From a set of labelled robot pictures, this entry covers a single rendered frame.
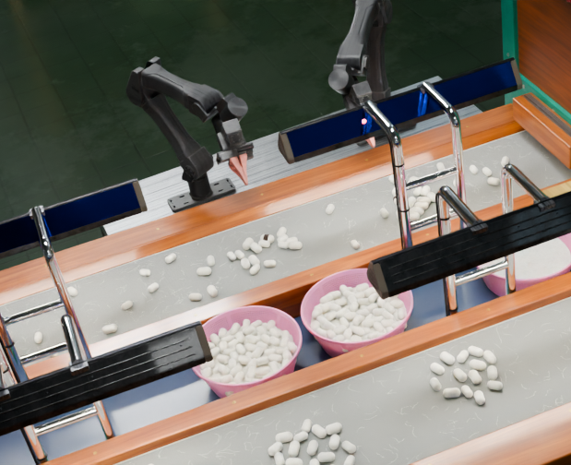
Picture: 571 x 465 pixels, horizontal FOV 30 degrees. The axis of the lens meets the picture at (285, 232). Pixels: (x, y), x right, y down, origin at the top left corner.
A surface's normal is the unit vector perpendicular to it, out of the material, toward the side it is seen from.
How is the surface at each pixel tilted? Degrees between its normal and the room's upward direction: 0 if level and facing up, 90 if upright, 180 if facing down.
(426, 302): 0
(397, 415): 0
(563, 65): 90
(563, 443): 0
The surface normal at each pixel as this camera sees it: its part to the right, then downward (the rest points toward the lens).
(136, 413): -0.16, -0.79
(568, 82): -0.93, 0.32
